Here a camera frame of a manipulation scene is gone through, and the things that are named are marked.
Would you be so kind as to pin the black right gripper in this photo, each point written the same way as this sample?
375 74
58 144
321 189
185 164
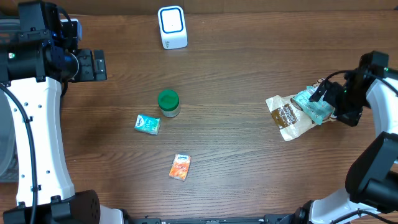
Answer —
352 117

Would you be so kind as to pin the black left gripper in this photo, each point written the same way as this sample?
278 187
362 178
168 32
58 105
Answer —
90 65

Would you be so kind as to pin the green wipes packet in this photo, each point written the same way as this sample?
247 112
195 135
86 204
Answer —
318 111

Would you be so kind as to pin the clear bread bag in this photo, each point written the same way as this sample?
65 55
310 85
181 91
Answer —
289 117

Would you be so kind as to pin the teal tissue packet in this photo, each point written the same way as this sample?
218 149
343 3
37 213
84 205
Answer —
147 124

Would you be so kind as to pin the green lid jar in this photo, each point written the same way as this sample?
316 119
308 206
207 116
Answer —
169 103

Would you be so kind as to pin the orange tissue packet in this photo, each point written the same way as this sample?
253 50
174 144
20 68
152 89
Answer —
180 167

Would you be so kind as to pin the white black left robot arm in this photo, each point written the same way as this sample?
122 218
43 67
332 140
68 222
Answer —
36 69

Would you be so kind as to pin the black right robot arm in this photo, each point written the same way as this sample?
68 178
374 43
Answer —
370 185

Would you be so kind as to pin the grey plastic basket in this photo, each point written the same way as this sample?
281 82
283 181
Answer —
9 162

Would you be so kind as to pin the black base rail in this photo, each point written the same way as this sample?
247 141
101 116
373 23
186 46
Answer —
114 215

